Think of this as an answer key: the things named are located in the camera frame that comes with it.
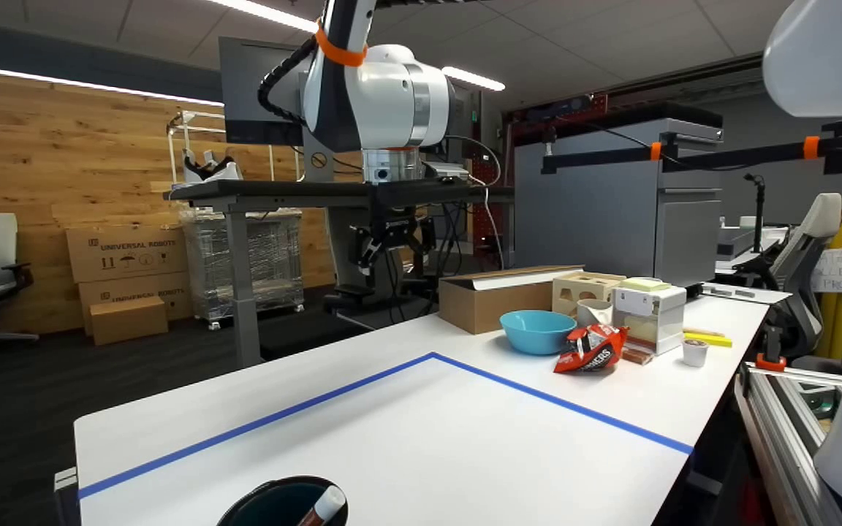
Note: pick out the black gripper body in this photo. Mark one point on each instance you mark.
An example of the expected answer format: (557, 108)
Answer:
(392, 219)

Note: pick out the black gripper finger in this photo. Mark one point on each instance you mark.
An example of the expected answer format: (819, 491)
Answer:
(414, 263)
(376, 270)

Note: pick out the white marker with red cap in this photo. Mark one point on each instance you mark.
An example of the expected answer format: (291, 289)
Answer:
(327, 503)

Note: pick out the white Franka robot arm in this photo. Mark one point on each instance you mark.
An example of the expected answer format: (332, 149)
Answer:
(392, 96)

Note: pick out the small white cup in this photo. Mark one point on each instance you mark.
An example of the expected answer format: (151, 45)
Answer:
(695, 355)

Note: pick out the open cardboard box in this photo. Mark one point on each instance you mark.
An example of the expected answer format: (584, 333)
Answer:
(480, 301)

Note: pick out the blue tape line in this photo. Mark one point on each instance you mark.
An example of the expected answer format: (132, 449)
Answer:
(343, 389)

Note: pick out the blue plastic bowl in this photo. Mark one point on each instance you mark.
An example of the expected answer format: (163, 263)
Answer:
(536, 338)

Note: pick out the dark standing desk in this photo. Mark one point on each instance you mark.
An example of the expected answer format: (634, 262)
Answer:
(246, 191)

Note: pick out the ceiling light strip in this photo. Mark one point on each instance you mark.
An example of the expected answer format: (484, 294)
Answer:
(264, 13)
(471, 80)

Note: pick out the light wooden box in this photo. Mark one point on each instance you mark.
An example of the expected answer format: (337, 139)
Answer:
(584, 294)

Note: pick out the grey metal cabinet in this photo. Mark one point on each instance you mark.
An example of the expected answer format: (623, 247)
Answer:
(598, 215)

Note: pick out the red snack bag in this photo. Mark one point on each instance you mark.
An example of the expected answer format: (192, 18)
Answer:
(585, 351)

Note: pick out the Dell computer monitor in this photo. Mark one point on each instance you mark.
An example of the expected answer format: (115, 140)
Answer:
(246, 89)

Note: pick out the medium cardboard box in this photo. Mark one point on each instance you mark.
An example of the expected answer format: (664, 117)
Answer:
(179, 295)

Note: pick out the white box with green lid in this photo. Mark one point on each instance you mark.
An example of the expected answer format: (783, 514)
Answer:
(650, 310)

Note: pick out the small brown block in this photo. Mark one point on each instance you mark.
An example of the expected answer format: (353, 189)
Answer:
(639, 355)

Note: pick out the dark teal mug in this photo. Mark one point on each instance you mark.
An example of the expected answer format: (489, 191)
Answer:
(264, 506)

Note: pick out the yellow flat item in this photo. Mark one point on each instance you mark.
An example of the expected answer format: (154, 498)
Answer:
(710, 339)

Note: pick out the red knob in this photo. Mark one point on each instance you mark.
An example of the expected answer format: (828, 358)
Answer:
(771, 362)

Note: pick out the white chair back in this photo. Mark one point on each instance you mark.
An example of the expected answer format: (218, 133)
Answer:
(810, 234)

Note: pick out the long wall light strip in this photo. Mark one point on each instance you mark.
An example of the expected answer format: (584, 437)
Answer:
(90, 86)

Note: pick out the long black camera mount bar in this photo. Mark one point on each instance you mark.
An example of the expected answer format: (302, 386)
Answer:
(731, 159)

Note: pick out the aluminium robot stand frame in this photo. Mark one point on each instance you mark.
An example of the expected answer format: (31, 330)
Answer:
(783, 438)

